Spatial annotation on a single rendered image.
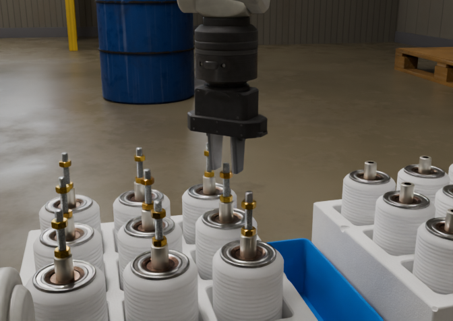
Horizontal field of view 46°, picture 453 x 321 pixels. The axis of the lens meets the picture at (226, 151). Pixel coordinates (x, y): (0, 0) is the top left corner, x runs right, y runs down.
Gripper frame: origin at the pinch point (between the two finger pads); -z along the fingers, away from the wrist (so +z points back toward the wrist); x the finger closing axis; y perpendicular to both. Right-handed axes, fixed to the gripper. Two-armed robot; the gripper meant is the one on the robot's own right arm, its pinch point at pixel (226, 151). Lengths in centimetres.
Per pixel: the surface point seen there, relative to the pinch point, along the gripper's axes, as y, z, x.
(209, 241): -4.7, -12.9, -0.3
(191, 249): 0.4, -18.1, -6.8
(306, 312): -7.3, -18.1, 16.2
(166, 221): -5.8, -10.6, -7.1
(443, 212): 25.7, -13.7, 28.2
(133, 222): -8.4, -10.6, -11.3
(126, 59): 152, -12, -144
